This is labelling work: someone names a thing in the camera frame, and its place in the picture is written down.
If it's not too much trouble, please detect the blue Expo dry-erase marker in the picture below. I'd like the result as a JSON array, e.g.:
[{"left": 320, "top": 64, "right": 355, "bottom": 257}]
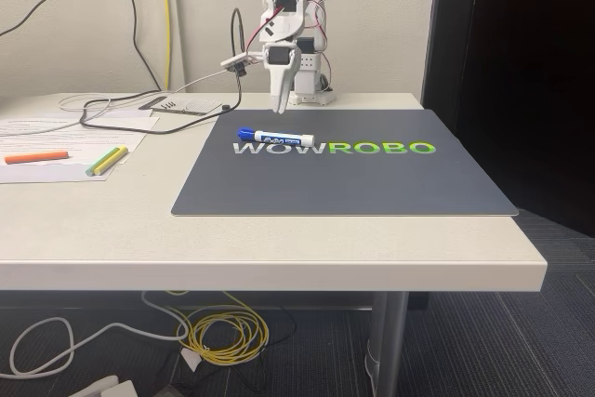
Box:
[{"left": 237, "top": 126, "right": 315, "bottom": 147}]

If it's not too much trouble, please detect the orange marker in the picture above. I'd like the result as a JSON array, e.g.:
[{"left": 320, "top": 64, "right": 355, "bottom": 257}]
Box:
[{"left": 4, "top": 151, "right": 71, "bottom": 165}]

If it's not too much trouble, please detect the grey WOWROBO mat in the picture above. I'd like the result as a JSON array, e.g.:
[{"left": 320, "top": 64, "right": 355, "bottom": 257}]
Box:
[{"left": 170, "top": 108, "right": 520, "bottom": 218}]

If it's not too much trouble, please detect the yellow highlighter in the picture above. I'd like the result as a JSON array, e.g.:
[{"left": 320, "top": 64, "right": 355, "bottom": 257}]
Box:
[{"left": 92, "top": 145, "right": 130, "bottom": 179}]

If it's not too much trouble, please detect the green highlighter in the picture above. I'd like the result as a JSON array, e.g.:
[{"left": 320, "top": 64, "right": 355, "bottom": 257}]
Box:
[{"left": 84, "top": 146, "right": 122, "bottom": 178}]

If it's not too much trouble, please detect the printed white paper sheet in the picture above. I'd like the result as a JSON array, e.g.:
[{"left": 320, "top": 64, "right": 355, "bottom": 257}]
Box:
[{"left": 0, "top": 108, "right": 162, "bottom": 170}]

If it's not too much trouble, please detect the dark door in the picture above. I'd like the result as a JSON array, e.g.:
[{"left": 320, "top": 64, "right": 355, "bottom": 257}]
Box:
[{"left": 420, "top": 0, "right": 595, "bottom": 240}]

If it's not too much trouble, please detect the blank white paper sheet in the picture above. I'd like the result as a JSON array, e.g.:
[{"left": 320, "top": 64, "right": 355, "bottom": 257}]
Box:
[{"left": 0, "top": 148, "right": 132, "bottom": 185}]

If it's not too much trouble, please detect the grey metal table leg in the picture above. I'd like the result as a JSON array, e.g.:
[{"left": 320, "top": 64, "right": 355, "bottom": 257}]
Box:
[{"left": 364, "top": 291, "right": 411, "bottom": 383}]

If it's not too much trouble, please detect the white power strip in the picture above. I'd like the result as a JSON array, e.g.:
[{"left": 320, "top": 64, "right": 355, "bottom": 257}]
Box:
[{"left": 68, "top": 374, "right": 137, "bottom": 397}]

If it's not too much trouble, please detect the white gripper-mounted camera board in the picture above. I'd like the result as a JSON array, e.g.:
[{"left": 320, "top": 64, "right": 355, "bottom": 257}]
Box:
[{"left": 219, "top": 51, "right": 262, "bottom": 76}]

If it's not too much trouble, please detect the yellow wall cable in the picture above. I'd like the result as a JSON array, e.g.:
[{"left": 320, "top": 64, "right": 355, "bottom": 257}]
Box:
[{"left": 146, "top": 0, "right": 172, "bottom": 91}]

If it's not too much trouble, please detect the black cable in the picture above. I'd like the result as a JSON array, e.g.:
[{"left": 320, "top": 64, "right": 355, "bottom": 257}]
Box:
[{"left": 79, "top": 0, "right": 248, "bottom": 135}]

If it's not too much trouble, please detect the white cable on table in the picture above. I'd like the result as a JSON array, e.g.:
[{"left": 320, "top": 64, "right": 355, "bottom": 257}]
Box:
[{"left": 58, "top": 69, "right": 233, "bottom": 115}]

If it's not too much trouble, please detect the yellow coiled cable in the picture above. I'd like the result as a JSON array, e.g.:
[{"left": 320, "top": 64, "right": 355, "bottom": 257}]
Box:
[{"left": 165, "top": 289, "right": 271, "bottom": 366}]

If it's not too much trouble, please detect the white floor cable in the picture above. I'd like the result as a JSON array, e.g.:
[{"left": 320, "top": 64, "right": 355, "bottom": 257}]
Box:
[{"left": 8, "top": 292, "right": 190, "bottom": 378}]

